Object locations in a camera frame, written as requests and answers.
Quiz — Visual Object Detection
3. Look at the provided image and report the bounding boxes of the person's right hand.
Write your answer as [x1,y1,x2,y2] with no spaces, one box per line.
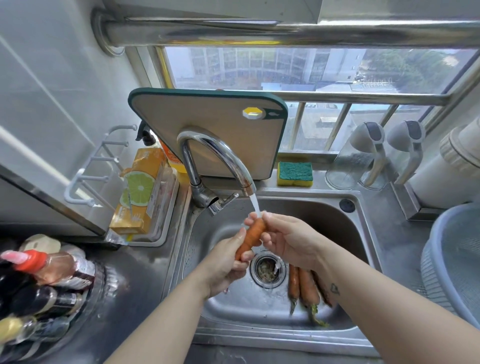
[244,210,333,273]

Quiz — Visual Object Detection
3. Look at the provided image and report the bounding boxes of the person's left hand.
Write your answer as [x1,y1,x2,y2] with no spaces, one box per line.
[202,226,258,299]

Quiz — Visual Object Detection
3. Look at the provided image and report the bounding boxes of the slim orange carrot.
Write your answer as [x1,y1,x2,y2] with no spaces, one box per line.
[287,264,301,317]

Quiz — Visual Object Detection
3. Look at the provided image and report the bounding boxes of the orange carrot with leafy stem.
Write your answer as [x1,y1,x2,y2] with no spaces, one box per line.
[298,267,330,328]

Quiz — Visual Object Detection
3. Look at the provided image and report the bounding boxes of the chrome faucet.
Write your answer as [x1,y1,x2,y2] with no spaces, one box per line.
[176,126,258,217]

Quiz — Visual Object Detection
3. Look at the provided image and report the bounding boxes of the blue plastic colander basin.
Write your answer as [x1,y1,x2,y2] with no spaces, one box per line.
[419,202,480,331]

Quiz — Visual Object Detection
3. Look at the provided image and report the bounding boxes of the person's left forearm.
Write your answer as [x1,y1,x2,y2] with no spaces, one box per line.
[104,277,226,364]

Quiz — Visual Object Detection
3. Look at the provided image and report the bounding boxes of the person's right forearm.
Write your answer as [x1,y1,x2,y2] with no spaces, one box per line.
[316,243,480,364]

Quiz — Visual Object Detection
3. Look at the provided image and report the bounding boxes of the steel drain strainer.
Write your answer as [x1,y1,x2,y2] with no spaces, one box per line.
[249,251,288,290]

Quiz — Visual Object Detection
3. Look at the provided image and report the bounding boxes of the stainless steel sink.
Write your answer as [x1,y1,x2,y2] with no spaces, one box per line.
[163,185,387,357]

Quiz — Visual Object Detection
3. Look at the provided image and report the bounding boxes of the yellow green sponge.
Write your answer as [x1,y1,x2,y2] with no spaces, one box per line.
[276,161,314,188]

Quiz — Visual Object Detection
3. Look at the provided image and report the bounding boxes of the white plastic tray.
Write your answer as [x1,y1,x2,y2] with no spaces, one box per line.
[129,166,180,248]

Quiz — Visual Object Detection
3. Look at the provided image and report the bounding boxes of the transparent plastic packet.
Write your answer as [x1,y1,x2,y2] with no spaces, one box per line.
[148,164,175,241]

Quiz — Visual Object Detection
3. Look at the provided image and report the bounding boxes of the glass pitcher with grey lid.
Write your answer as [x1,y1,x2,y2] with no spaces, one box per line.
[358,119,427,190]
[325,121,387,191]

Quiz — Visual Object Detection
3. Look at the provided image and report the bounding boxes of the clear plastic bag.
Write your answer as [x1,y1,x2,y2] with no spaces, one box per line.
[104,229,134,247]

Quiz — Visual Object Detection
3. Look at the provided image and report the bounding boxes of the yellow dish soap pump bottle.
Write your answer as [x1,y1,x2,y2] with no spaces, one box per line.
[135,119,188,175]

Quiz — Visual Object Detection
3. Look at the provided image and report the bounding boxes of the orange box with lime picture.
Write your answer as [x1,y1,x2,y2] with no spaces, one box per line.
[109,147,168,235]

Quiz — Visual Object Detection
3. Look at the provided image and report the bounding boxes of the white capped bottle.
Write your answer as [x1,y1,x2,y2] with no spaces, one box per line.
[59,243,87,260]

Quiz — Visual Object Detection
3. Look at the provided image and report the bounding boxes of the beige green-rimmed cutting board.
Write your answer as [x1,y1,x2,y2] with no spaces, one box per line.
[128,88,289,181]

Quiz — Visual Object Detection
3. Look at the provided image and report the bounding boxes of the red capped sauce bottle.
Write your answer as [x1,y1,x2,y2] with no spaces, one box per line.
[0,249,97,292]

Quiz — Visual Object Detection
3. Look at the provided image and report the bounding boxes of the window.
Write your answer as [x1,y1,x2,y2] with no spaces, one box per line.
[155,44,480,155]

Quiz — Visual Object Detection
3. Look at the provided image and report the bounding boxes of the dark soy sauce bottle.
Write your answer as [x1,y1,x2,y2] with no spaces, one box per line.
[7,285,86,320]

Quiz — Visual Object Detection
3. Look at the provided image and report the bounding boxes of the beige capped bottle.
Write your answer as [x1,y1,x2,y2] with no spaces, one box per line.
[18,234,62,255]

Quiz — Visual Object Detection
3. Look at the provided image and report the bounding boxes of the steel overhead pipe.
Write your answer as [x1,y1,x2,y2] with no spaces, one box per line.
[91,7,480,58]

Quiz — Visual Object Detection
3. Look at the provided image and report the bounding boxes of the black capped dark bottle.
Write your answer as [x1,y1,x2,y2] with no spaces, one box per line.
[0,258,27,301]

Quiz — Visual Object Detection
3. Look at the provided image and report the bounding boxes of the yellow capped bottle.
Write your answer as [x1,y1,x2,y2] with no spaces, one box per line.
[0,314,74,346]

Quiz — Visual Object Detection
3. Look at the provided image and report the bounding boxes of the steel window guard rail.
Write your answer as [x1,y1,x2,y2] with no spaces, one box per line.
[277,89,453,153]

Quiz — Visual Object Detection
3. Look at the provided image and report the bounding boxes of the white duct pipe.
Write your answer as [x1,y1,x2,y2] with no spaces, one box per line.
[408,116,480,210]

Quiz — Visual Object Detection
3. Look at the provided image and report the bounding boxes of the white wall hook rack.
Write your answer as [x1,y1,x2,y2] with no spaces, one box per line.
[63,124,139,208]

